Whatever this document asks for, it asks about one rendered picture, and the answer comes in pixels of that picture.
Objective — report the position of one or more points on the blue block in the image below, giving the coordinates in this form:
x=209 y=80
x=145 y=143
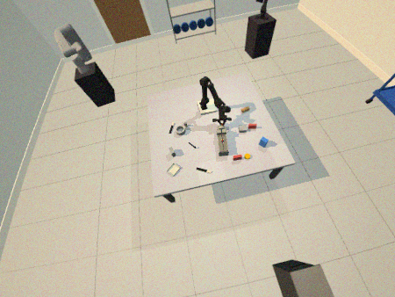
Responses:
x=263 y=141

